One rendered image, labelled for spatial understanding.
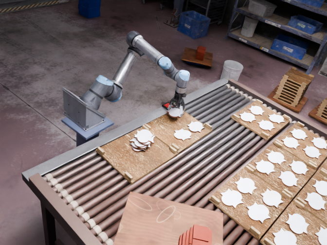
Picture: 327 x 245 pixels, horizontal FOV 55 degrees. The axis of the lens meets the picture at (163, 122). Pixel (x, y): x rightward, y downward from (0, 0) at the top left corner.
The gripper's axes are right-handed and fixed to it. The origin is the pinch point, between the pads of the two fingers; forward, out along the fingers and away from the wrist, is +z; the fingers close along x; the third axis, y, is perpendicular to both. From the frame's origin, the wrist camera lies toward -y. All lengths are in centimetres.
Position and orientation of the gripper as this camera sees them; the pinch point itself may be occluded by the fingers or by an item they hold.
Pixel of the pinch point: (175, 112)
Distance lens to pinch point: 236.8
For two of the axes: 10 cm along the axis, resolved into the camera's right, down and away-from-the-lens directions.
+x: 8.8, 4.0, -2.6
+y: -4.4, 4.6, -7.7
